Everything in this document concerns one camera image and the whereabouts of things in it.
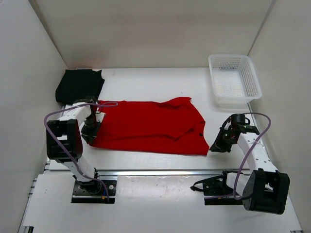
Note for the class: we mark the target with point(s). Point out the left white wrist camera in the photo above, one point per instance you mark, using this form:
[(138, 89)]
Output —
[(100, 116)]

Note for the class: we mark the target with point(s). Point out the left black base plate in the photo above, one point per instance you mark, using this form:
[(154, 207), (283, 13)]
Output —
[(91, 192)]

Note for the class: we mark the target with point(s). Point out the black t shirt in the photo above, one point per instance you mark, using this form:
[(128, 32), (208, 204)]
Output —
[(79, 84)]

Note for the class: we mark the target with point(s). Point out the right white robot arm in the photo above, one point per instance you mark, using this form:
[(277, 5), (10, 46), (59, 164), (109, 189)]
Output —
[(258, 184)]

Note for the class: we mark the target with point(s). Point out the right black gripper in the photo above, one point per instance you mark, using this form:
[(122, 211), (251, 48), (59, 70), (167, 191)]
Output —
[(218, 146)]

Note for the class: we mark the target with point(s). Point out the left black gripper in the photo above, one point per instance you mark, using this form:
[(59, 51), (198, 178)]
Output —
[(86, 134)]

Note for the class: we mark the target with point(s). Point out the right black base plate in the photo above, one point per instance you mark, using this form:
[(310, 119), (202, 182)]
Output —
[(216, 191)]

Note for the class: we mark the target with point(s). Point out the aluminium rail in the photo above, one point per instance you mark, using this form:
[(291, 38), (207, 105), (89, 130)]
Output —
[(157, 172)]

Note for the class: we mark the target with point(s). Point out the white plastic basket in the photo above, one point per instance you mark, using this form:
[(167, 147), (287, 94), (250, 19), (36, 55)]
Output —
[(234, 80)]

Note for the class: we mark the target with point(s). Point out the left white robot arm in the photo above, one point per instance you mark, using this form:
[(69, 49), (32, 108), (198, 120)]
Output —
[(64, 138)]

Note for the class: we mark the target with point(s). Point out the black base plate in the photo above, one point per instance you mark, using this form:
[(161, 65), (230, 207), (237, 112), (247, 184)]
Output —
[(91, 192), (216, 191)]

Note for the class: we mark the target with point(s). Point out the red t shirt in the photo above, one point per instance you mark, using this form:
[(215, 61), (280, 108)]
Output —
[(171, 127)]

